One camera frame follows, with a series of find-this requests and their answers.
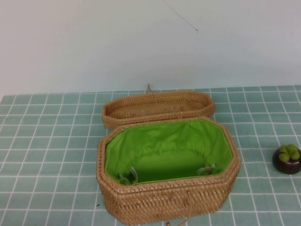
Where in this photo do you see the dark purple toy mangosteen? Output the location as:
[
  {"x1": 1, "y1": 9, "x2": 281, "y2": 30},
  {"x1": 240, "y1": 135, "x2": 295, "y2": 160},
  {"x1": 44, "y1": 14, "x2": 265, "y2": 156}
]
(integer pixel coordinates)
[{"x1": 272, "y1": 144, "x2": 301, "y2": 176}]

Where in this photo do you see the woven rattan basket lid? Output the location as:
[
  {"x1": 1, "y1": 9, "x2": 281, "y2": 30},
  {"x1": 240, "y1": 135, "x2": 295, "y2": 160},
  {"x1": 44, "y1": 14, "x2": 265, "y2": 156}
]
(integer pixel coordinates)
[{"x1": 102, "y1": 90, "x2": 216, "y2": 130}]

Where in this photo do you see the green fabric basket lining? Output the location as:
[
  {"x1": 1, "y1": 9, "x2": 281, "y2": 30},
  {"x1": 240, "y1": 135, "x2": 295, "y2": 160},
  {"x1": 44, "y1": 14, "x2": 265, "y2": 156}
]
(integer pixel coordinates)
[{"x1": 104, "y1": 119, "x2": 233, "y2": 185}]

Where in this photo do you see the woven rattan basket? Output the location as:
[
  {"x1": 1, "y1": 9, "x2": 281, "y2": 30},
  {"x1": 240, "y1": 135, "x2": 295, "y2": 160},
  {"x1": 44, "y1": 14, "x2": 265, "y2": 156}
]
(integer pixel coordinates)
[{"x1": 95, "y1": 115, "x2": 242, "y2": 225}]

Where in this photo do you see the teal checked tablecloth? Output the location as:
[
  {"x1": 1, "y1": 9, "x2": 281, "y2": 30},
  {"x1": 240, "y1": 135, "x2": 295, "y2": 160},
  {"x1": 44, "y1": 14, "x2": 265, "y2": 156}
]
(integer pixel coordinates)
[{"x1": 0, "y1": 85, "x2": 301, "y2": 226}]

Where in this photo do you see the white green drawstring cord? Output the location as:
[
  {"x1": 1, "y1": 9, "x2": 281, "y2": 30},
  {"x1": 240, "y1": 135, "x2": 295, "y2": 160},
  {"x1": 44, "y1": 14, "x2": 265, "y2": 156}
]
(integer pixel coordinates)
[
  {"x1": 196, "y1": 163, "x2": 216, "y2": 176},
  {"x1": 117, "y1": 166, "x2": 139, "y2": 186}
]

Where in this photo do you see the tan clasp cord with bead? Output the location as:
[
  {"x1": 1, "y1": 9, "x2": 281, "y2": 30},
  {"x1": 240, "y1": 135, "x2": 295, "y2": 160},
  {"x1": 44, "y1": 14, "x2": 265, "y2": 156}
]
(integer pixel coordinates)
[{"x1": 170, "y1": 188, "x2": 193, "y2": 226}]

